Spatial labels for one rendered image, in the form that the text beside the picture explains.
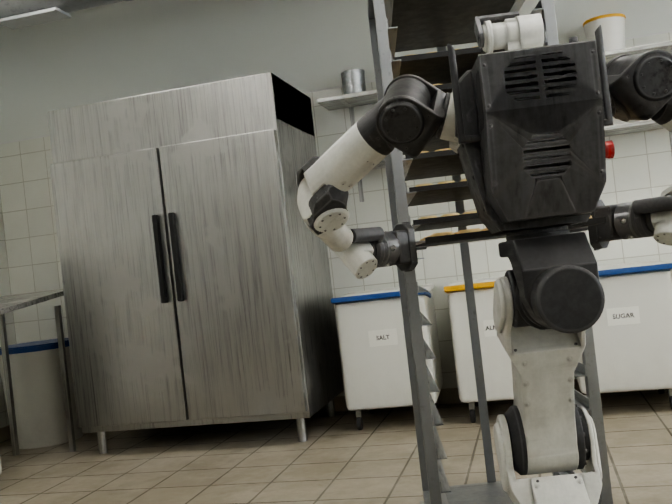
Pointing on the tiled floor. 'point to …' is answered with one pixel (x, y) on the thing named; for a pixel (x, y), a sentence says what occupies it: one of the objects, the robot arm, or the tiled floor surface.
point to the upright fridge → (192, 259)
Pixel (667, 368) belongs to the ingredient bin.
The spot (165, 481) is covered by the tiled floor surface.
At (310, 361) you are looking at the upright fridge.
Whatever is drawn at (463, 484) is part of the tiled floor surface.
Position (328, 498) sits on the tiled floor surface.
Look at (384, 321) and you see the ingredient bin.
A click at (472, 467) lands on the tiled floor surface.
